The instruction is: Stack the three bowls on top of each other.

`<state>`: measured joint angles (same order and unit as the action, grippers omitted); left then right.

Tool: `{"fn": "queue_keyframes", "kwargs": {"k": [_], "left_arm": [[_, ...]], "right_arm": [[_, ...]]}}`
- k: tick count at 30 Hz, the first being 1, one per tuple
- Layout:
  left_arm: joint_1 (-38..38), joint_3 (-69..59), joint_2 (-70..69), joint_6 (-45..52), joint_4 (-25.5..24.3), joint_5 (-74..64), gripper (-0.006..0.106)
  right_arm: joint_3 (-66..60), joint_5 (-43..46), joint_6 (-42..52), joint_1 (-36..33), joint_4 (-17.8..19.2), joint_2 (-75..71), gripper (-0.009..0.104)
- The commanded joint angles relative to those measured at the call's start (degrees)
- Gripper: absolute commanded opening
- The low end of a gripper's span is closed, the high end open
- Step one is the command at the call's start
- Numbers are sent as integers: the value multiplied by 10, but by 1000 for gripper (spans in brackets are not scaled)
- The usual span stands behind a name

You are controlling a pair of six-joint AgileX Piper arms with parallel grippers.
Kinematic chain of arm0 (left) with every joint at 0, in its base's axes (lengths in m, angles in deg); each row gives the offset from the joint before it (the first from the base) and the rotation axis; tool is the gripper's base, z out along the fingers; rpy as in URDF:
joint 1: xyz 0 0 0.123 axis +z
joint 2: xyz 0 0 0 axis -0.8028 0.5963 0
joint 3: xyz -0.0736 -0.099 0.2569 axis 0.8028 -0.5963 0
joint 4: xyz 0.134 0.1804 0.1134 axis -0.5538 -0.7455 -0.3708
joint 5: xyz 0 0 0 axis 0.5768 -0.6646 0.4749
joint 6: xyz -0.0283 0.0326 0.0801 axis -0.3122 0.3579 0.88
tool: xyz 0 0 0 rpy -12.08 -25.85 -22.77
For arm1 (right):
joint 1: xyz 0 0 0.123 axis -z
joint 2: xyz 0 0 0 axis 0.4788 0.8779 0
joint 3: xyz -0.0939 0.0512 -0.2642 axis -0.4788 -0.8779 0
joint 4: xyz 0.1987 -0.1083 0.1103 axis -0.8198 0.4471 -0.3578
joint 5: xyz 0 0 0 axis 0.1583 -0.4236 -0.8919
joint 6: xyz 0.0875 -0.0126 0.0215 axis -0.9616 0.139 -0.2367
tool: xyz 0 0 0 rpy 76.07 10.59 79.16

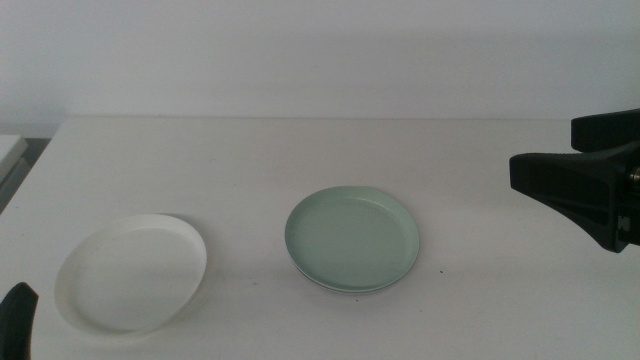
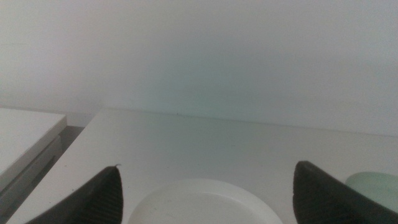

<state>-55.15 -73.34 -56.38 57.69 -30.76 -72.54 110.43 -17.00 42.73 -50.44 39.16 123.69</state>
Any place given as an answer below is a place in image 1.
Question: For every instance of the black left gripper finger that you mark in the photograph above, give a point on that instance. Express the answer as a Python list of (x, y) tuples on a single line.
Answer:
[(17, 320)]

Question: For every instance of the grey shallow plastic bowl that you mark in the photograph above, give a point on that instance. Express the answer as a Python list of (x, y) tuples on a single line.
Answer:
[(360, 292)]

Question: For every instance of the white shallow plastic bowl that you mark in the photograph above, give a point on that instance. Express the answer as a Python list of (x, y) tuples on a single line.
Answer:
[(130, 280)]

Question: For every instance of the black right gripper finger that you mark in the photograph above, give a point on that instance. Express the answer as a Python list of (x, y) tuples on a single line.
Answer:
[(585, 190), (605, 131)]

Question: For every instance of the pale green shallow plastic bowl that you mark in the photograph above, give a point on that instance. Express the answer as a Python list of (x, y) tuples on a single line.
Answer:
[(352, 237)]

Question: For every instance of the white side furniture edge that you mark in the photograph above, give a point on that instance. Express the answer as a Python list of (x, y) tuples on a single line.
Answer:
[(9, 150)]

